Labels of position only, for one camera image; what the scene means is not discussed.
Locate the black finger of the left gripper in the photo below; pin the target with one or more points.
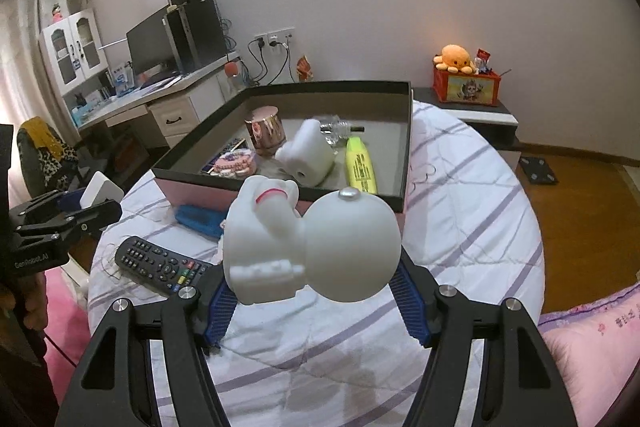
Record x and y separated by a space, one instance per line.
72 225

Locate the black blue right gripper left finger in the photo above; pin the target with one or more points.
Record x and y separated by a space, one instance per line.
113 384

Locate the blue flat object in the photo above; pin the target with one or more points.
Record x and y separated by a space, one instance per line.
205 221

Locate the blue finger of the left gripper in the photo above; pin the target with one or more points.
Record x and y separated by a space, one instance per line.
49 205

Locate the beige curtain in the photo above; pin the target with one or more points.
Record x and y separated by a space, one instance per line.
26 90

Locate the red picture box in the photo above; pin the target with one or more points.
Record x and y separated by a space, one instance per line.
466 89

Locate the black computer monitor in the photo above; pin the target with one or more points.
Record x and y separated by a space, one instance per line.
149 45

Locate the clear glass bottle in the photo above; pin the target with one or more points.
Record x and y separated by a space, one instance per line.
337 130

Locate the white wall power strip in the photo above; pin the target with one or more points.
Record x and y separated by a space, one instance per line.
273 37

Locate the pink quilt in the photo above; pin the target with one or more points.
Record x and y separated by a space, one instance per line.
596 347

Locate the black floor scale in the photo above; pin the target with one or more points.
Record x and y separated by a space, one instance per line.
537 170

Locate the black remote control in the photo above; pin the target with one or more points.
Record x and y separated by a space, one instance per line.
166 272

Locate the orange octopus plush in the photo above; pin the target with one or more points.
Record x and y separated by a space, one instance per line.
454 59

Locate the rose gold cup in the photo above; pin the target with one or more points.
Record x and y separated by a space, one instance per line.
265 128

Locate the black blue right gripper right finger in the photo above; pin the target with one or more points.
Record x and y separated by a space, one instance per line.
520 384

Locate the white astronaut figurine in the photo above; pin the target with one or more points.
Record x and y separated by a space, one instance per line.
346 246

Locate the pink black storage box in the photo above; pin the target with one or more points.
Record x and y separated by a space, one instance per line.
384 108

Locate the black computer tower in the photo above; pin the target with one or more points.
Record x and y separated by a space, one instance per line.
195 35

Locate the pink toy in box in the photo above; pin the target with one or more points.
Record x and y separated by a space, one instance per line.
236 164

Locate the white desk with drawers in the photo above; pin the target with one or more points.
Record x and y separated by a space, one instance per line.
165 113

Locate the yellow highlighter pen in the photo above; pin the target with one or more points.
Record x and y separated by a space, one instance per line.
360 172

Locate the white cube box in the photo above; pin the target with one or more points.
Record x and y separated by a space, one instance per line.
100 189

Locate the office chair with leopard cloth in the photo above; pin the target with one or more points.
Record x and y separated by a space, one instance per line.
47 162

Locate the black white nightstand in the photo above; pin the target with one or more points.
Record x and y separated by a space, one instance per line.
495 124

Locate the white glass door cabinet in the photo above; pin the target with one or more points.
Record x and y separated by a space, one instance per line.
72 51

